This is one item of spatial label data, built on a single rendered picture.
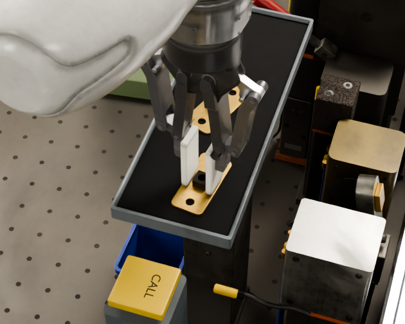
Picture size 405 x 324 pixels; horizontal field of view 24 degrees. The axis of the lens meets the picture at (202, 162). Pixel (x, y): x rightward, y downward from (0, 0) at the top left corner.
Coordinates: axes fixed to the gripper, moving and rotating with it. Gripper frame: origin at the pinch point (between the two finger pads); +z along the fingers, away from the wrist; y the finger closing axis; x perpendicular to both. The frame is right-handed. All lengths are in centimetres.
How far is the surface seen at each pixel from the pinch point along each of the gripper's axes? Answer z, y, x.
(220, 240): 3.9, 5.1, -6.1
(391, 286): 19.7, 22.3, 6.9
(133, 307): 4.2, 0.6, -17.3
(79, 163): 50, -38, 28
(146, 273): 4.1, 0.0, -13.1
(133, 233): 41.4, -18.3, 13.4
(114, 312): 6.1, -1.5, -17.7
